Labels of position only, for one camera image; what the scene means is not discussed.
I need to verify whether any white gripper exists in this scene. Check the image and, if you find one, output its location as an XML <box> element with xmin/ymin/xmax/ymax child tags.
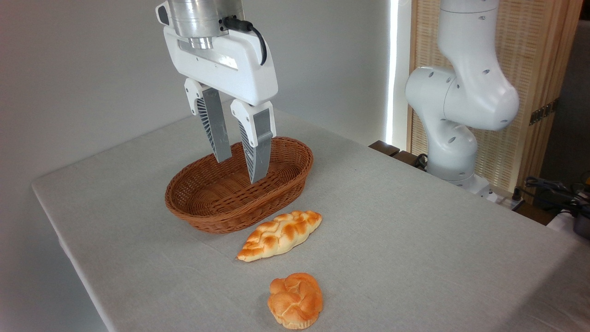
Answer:
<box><xmin>163</xmin><ymin>25</ymin><xmax>279</xmax><ymax>184</ymax></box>

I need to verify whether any grey tablecloth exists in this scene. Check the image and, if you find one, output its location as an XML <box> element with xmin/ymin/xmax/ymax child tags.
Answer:
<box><xmin>31</xmin><ymin>108</ymin><xmax>590</xmax><ymax>332</ymax></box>

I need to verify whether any brown wicker oval basket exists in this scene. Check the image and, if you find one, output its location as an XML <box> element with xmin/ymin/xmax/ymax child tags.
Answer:
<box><xmin>165</xmin><ymin>136</ymin><xmax>314</xmax><ymax>234</ymax></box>

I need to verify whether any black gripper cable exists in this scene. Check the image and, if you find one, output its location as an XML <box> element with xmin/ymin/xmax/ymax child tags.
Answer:
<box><xmin>221</xmin><ymin>16</ymin><xmax>268</xmax><ymax>66</ymax></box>

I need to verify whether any black screen hinge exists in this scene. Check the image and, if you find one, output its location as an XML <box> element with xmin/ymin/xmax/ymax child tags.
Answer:
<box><xmin>529</xmin><ymin>99</ymin><xmax>560</xmax><ymax>125</ymax></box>

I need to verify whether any round knotted bread roll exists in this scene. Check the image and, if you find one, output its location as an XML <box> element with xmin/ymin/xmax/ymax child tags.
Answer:
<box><xmin>267</xmin><ymin>273</ymin><xmax>324</xmax><ymax>330</ymax></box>

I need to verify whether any long braided bread loaf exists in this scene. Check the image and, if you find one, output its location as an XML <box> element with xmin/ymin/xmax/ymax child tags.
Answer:
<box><xmin>236</xmin><ymin>210</ymin><xmax>323</xmax><ymax>262</ymax></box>

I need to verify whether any black cable bundle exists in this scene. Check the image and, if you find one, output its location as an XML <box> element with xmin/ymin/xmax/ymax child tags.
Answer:
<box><xmin>513</xmin><ymin>175</ymin><xmax>590</xmax><ymax>217</ymax></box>

